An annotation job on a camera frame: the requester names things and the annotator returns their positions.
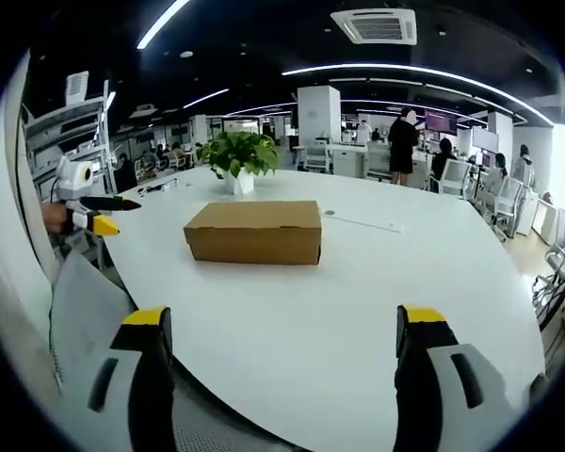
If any black cable on table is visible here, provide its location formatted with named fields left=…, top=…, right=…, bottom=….
left=137, top=177, right=178, bottom=195

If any white plant pot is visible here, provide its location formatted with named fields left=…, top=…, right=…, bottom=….
left=223, top=169, right=256, bottom=196

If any brown cardboard shoe box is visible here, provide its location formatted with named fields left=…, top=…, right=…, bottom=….
left=183, top=200, right=323, bottom=267

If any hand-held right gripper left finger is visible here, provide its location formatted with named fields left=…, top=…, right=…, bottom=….
left=64, top=305, right=176, bottom=452

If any white cable cover strip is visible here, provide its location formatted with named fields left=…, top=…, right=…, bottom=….
left=332, top=214, right=409, bottom=234

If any purple wall screen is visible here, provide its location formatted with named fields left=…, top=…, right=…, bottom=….
left=424, top=108, right=458, bottom=135

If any person's left hand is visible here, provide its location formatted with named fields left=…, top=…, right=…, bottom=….
left=40, top=200, right=73, bottom=234

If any white mesh office chair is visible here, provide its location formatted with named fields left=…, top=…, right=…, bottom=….
left=304, top=143, right=331, bottom=173
left=492, top=176, right=528, bottom=239
left=440, top=158, right=473, bottom=197

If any white metal shelf rack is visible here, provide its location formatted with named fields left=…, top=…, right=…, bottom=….
left=22, top=70, right=119, bottom=199

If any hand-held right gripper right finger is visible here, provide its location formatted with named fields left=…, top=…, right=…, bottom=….
left=394, top=303, right=528, bottom=452

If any white coiled cable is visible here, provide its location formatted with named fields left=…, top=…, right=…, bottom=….
left=48, top=277, right=66, bottom=392

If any white square pillar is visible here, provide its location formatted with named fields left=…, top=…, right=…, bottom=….
left=297, top=85, right=343, bottom=147

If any green potted plant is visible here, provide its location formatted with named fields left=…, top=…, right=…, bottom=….
left=195, top=130, right=283, bottom=181

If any white ceiling air conditioner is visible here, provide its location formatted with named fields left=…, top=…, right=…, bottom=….
left=330, top=6, right=418, bottom=46

